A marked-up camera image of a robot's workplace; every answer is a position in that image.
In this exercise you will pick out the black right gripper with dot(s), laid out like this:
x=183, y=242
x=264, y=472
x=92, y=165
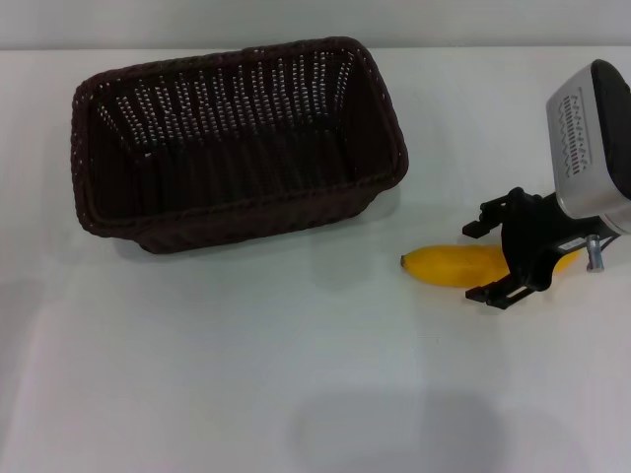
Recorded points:
x=530, y=241

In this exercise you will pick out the dark brown woven basket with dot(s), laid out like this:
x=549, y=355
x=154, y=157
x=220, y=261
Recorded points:
x=236, y=177

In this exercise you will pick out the yellow banana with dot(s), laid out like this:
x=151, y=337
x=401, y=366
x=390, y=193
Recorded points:
x=451, y=266

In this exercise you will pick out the silver metal bolt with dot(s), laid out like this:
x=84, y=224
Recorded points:
x=595, y=253

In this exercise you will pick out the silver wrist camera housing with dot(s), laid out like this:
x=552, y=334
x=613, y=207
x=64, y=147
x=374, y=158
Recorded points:
x=586, y=148

